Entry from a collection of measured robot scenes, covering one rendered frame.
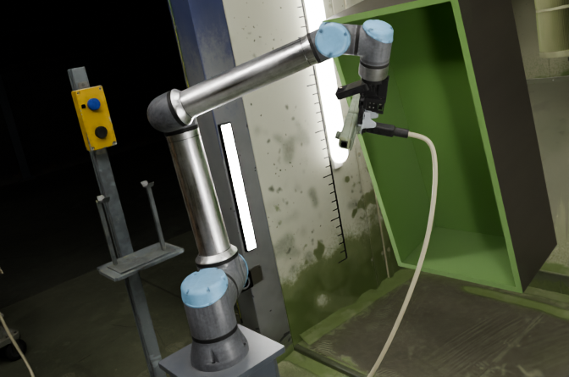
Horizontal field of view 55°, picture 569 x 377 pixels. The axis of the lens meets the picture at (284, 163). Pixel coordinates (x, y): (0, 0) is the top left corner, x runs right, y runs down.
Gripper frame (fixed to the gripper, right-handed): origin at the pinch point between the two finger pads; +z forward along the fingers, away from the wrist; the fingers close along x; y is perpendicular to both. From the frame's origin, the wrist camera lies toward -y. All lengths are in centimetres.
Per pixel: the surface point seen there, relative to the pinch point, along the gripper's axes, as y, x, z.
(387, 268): 20, 74, 153
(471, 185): 49, 52, 60
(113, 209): -103, -3, 63
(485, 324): 71, 29, 127
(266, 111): -52, 62, 43
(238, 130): -61, 45, 44
